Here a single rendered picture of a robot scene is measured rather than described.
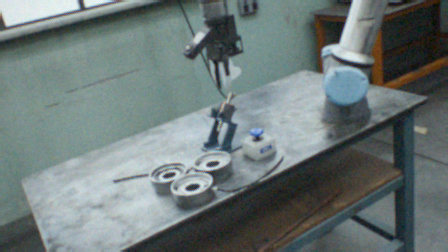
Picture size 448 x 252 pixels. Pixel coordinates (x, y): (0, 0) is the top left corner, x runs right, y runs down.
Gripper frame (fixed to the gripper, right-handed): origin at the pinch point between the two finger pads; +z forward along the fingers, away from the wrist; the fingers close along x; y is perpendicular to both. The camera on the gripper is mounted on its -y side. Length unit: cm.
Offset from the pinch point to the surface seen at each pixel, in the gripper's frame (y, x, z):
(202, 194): -24.2, -23.5, 15.2
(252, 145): -2.3, -14.7, 13.9
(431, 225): 93, -8, 99
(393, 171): 49, -21, 44
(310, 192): 21.0, -9.3, 43.5
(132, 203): -37.2, -7.9, 18.4
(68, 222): -53, -3, 18
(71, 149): -26, 149, 59
